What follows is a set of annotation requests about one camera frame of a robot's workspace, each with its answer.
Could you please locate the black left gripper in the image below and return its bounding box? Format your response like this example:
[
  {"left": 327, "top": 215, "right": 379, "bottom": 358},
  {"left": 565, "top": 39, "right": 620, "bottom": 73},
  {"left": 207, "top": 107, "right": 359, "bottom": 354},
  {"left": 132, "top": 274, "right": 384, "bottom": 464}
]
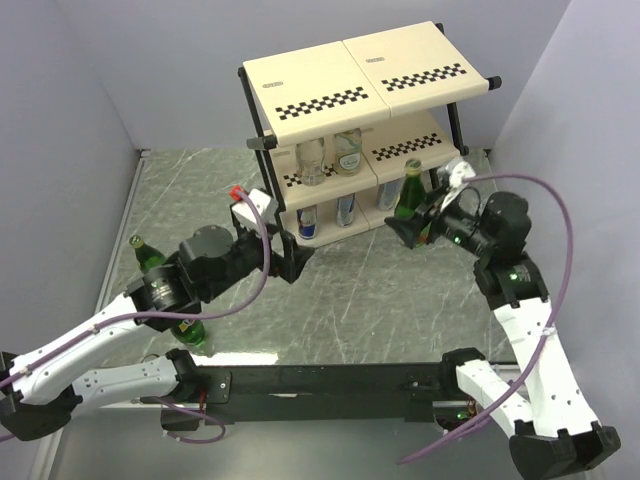
[{"left": 203, "top": 221, "right": 314, "bottom": 301}]

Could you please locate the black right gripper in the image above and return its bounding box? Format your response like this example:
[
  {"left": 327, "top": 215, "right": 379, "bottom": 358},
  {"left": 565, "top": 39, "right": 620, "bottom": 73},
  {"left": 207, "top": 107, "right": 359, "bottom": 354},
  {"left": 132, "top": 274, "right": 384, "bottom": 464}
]
[{"left": 384, "top": 183, "right": 495, "bottom": 258}]

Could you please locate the green glass bottle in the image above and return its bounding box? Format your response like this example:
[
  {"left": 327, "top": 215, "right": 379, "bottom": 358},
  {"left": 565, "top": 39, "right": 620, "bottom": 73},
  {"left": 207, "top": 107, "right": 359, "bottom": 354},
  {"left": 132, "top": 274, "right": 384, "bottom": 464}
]
[
  {"left": 170, "top": 320, "right": 207, "bottom": 347},
  {"left": 393, "top": 158, "right": 431, "bottom": 249},
  {"left": 129, "top": 235, "right": 166, "bottom": 274}
]

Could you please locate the silver blue energy drink can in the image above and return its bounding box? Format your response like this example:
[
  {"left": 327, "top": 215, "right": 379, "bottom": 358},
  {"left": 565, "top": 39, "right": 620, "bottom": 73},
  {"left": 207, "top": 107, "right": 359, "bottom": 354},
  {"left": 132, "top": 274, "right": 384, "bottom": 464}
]
[{"left": 376, "top": 179, "right": 404, "bottom": 211}]

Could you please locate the clear Chang soda water bottle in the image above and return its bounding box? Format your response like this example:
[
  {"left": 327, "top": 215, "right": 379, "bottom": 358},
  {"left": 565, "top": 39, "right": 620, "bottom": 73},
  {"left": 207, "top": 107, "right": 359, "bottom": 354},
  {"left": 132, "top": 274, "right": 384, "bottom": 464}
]
[{"left": 295, "top": 138, "right": 325, "bottom": 186}]

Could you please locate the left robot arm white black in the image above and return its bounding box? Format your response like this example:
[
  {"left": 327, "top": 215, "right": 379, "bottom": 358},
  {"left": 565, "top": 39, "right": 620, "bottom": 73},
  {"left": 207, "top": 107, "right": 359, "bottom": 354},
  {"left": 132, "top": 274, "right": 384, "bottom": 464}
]
[{"left": 1, "top": 199, "right": 315, "bottom": 441}]

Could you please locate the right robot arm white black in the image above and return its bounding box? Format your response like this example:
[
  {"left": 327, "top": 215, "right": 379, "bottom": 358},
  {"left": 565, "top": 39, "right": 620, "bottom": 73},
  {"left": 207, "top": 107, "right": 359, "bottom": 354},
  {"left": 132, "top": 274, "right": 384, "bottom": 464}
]
[{"left": 385, "top": 188, "right": 621, "bottom": 479}]

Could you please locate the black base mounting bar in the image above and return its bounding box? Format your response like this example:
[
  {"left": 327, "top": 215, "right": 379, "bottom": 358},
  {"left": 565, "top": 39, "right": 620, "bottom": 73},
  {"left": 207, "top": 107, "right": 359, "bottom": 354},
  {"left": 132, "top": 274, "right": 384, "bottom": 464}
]
[{"left": 169, "top": 363, "right": 470, "bottom": 424}]

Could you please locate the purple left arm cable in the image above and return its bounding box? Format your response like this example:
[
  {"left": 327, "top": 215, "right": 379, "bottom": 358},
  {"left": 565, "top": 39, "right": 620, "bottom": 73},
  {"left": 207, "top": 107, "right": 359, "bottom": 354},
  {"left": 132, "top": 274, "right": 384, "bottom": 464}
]
[{"left": 0, "top": 192, "right": 274, "bottom": 445}]

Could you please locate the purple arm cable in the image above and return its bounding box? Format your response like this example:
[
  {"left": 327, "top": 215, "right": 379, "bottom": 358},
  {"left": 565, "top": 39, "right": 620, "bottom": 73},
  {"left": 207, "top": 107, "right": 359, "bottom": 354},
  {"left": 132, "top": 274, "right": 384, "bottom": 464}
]
[
  {"left": 397, "top": 172, "right": 574, "bottom": 465},
  {"left": 0, "top": 192, "right": 274, "bottom": 445}
]

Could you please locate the beige two-tier shelf black frame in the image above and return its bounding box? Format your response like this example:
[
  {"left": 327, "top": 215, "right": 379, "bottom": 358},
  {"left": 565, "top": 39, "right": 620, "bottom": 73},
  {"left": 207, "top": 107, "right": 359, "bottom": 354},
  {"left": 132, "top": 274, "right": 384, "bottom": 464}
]
[{"left": 238, "top": 21, "right": 502, "bottom": 247}]

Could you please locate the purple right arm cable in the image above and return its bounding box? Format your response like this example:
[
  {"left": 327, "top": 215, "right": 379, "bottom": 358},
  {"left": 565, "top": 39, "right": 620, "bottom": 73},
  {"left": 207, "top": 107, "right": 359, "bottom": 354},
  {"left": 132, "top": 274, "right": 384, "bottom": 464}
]
[{"left": 397, "top": 172, "right": 574, "bottom": 465}]

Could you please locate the aluminium rail frame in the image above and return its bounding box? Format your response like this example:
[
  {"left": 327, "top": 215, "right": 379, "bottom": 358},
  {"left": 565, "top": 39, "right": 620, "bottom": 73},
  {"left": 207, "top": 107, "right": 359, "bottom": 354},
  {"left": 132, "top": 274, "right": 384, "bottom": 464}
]
[{"left": 27, "top": 148, "right": 601, "bottom": 480}]

